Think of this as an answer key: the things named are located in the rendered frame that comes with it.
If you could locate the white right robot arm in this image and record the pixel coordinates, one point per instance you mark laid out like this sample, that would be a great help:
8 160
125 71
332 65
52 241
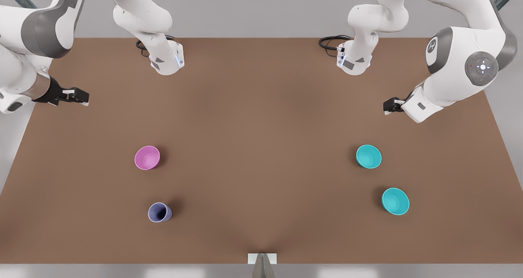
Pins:
49 24

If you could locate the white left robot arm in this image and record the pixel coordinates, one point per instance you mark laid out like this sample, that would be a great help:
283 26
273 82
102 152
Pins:
457 61

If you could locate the small teal bowl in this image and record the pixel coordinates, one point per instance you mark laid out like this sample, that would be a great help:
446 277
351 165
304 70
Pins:
368 156

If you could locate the pink bowl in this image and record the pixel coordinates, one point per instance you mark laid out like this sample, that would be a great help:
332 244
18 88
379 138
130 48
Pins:
147 158

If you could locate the large teal bowl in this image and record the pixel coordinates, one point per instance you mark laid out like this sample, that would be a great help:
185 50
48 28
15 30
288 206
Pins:
395 201

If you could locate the purple cup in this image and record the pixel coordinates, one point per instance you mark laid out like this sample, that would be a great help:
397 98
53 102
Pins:
159 212

